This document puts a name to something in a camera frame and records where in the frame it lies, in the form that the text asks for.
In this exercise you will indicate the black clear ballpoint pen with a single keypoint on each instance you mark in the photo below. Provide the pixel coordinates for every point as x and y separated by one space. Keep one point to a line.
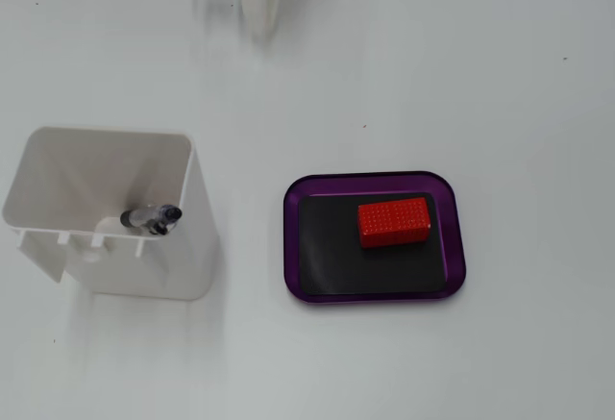
144 216

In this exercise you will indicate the white plastic pen holder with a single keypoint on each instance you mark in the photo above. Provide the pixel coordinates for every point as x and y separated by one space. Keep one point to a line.
144 271

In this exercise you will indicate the purple metal tray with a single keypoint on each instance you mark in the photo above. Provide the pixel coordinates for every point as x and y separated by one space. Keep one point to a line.
290 247

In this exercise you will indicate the red perforated block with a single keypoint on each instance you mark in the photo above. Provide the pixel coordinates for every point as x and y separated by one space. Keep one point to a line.
391 220

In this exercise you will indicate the black tray mat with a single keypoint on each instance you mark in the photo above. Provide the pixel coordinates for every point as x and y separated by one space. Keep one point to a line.
336 256

